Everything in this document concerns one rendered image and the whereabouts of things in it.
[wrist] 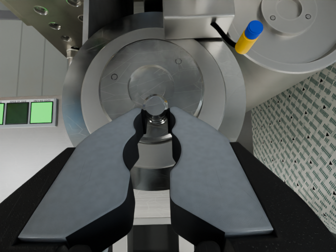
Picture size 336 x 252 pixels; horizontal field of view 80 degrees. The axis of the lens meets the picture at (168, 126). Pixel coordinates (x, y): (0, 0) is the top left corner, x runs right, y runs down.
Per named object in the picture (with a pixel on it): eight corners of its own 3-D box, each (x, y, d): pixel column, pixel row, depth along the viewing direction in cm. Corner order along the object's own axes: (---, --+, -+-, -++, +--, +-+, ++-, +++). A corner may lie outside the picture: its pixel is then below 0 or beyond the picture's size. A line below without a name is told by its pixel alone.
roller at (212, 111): (224, 27, 17) (228, 170, 15) (191, 104, 42) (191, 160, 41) (85, 26, 17) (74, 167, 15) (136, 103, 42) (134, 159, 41)
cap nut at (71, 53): (78, 48, 50) (77, 65, 49) (84, 55, 54) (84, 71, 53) (63, 48, 50) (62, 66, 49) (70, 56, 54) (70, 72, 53)
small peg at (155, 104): (163, 90, 11) (171, 113, 11) (165, 103, 14) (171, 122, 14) (139, 97, 11) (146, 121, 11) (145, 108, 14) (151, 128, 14)
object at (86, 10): (92, -121, 21) (87, 49, 18) (133, 25, 44) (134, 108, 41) (87, -121, 21) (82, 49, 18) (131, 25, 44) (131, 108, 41)
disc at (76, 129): (243, 11, 17) (250, 192, 15) (241, 15, 18) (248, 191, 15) (68, 10, 17) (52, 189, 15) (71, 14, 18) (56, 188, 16)
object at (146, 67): (188, 26, 15) (217, 125, 14) (186, 41, 17) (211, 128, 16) (88, 50, 15) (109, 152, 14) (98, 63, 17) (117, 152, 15)
